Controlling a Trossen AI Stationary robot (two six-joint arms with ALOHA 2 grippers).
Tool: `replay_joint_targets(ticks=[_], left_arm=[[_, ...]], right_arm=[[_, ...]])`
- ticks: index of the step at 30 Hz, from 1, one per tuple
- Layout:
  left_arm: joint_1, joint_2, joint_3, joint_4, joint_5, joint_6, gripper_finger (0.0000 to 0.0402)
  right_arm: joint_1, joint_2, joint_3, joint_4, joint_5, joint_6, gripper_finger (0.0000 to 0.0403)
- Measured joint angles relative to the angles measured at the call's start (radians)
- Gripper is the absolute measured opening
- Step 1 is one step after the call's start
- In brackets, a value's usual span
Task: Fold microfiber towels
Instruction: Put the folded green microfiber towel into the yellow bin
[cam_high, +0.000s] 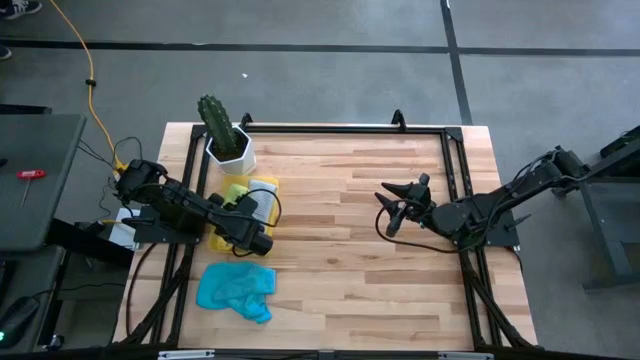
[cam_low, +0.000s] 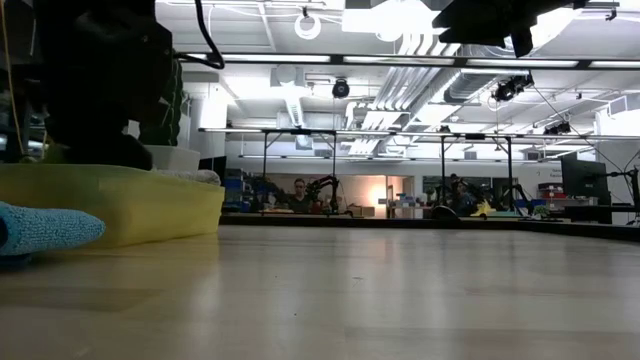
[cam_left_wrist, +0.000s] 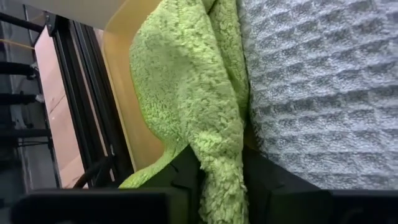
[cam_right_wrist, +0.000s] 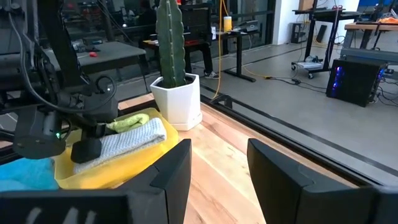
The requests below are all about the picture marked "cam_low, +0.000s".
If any silver ventilation duct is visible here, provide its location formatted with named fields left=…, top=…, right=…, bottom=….
left=442, top=42, right=531, bottom=105

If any green microfiber towel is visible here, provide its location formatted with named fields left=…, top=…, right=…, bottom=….
left=40, top=142, right=71, bottom=165

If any background yellow cloth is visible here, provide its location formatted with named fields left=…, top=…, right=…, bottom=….
left=470, top=199, right=496, bottom=219

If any yellow translucent plastic bin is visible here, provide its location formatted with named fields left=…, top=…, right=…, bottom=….
left=0, top=163, right=226, bottom=250

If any white square planter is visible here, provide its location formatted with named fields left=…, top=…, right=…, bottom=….
left=127, top=144, right=201, bottom=174

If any thin yellow cord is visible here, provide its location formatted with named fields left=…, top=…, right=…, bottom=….
left=0, top=0, right=26, bottom=156

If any blue microfiber towel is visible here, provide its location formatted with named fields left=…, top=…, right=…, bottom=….
left=0, top=200, right=107, bottom=269

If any black ceiling spotlight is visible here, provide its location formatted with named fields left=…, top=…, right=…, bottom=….
left=492, top=73, right=535, bottom=104
left=542, top=119, right=572, bottom=136

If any black workstation frame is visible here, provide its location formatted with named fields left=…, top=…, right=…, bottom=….
left=439, top=132, right=514, bottom=211
left=259, top=128, right=339, bottom=201

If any person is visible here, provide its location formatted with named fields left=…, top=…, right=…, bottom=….
left=447, top=173, right=479, bottom=217
left=287, top=177, right=314, bottom=214

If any grey microfiber towel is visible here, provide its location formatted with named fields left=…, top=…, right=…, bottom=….
left=149, top=168, right=223, bottom=187

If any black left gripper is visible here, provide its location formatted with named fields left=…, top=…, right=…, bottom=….
left=43, top=114, right=155, bottom=172

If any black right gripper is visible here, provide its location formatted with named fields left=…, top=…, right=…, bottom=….
left=432, top=0, right=591, bottom=59

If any black computer monitor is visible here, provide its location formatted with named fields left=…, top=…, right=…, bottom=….
left=560, top=152, right=612, bottom=207

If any green cactus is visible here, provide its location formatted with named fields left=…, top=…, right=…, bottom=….
left=138, top=57, right=184, bottom=148

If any black flat screen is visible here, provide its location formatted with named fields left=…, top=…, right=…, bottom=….
left=198, top=155, right=228, bottom=174

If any long ceiling light bar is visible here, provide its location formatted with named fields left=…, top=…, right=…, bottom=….
left=172, top=51, right=640, bottom=70

